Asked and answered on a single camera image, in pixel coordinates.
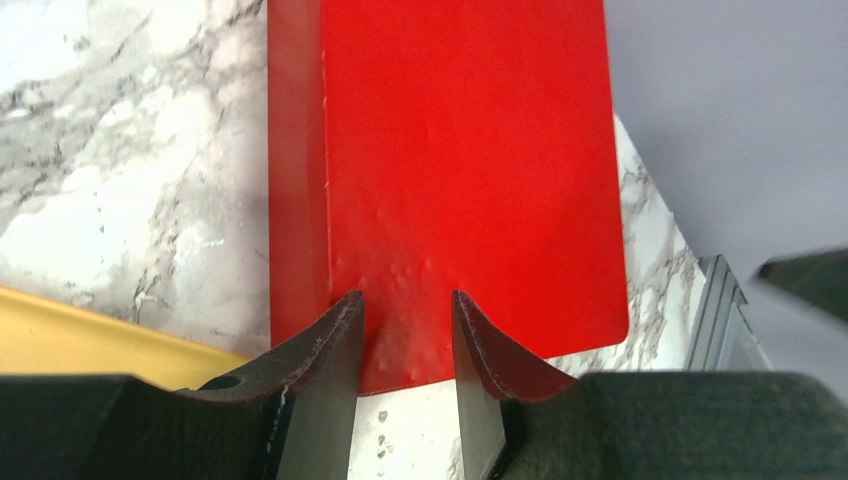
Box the red box lid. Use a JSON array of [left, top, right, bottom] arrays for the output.
[[323, 1, 629, 395]]

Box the red chocolate box with dividers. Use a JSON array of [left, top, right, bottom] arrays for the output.
[[267, 0, 331, 345]]

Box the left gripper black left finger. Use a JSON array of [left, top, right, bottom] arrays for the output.
[[1, 290, 366, 479]]

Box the yellow plastic tray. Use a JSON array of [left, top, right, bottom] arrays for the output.
[[1, 287, 249, 390]]

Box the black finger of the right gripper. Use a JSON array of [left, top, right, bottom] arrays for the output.
[[756, 248, 847, 325]]

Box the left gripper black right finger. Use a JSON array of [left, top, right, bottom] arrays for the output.
[[452, 290, 847, 479]]

